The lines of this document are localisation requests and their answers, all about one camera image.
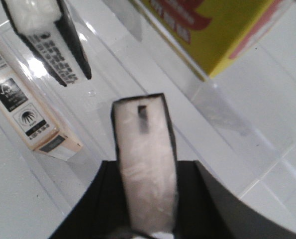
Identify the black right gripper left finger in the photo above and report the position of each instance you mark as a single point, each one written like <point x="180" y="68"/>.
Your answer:
<point x="47" y="29"/>

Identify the yellow nabati wafer box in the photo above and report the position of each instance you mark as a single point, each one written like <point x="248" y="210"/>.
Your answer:
<point x="212" y="34"/>

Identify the clear acrylic shelf right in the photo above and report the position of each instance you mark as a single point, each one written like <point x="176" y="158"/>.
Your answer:
<point x="241" y="124"/>

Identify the black white tissue pack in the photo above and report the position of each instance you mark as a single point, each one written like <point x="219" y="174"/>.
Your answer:
<point x="147" y="160"/>

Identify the beige snack box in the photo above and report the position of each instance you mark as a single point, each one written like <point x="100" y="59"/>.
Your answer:
<point x="39" y="127"/>

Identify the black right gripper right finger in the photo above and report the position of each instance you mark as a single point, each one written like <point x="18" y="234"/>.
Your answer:
<point x="206" y="210"/>

